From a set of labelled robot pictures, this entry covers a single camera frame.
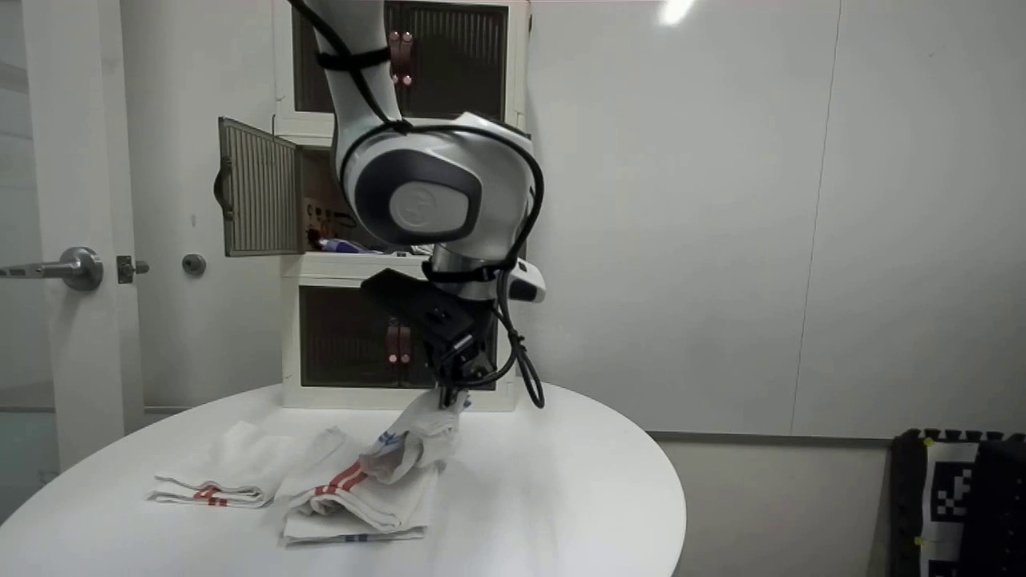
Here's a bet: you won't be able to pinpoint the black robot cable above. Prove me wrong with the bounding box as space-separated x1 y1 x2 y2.
317 41 550 412

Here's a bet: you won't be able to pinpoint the door latch plate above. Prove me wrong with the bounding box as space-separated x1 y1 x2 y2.
112 254 153 287

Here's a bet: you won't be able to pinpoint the smoked cabinet door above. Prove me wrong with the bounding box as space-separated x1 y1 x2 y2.
210 111 302 264

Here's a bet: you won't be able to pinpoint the white towel small red mark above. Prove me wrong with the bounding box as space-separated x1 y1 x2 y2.
146 421 324 512

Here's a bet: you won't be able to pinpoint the white towel blue stripe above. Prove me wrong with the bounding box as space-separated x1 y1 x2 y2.
364 386 466 486

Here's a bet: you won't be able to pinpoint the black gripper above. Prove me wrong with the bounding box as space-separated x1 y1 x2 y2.
421 307 499 412

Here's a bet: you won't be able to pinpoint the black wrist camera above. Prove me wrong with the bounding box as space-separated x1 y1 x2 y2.
360 265 473 345

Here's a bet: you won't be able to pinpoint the white towel red stripes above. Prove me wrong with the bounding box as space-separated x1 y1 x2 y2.
276 425 448 548

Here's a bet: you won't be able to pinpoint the white towel inside cabinet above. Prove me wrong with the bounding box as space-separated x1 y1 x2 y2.
307 229 373 256

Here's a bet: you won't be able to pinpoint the white three-tier cabinet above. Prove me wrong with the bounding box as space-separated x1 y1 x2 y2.
272 0 533 418

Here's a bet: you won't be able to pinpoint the black white marker board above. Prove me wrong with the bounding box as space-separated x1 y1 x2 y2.
889 425 1026 577

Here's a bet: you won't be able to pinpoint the white room door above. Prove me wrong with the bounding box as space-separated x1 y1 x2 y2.
20 0 146 469

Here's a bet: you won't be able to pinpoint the silver door lever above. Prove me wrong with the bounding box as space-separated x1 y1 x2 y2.
0 245 109 294

